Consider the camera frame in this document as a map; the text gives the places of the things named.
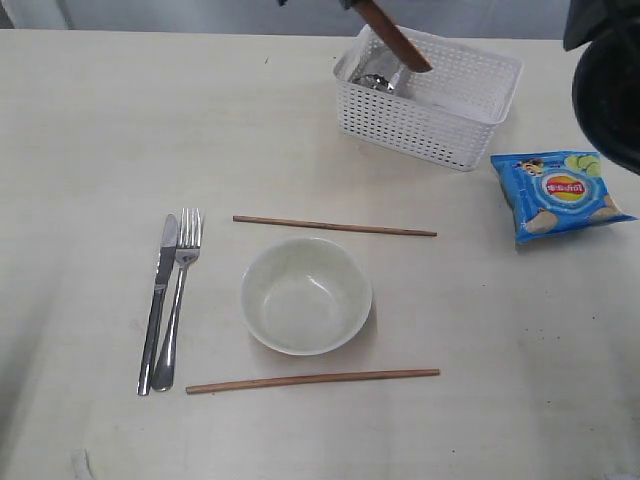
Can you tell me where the brown round plate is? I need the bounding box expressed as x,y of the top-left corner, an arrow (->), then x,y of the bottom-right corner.
352,0 -> 432,73

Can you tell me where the white perforated plastic basket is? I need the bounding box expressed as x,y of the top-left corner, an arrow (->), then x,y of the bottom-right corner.
333,26 -> 522,171

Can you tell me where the wooden chopstick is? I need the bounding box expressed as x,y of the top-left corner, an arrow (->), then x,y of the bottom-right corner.
185,369 -> 441,395
232,215 -> 438,238

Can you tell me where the blue chips bag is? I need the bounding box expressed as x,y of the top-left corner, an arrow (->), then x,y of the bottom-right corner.
491,151 -> 636,244

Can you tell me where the silver metal fork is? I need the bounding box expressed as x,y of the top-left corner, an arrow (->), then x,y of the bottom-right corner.
152,208 -> 203,392

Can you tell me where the silver table knife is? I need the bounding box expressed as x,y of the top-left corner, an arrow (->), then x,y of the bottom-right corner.
137,214 -> 179,396

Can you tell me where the white and black bowl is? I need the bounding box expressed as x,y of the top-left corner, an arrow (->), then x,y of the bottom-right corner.
240,238 -> 373,356

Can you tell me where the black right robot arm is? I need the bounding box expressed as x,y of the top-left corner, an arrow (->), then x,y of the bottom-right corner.
333,1 -> 639,172

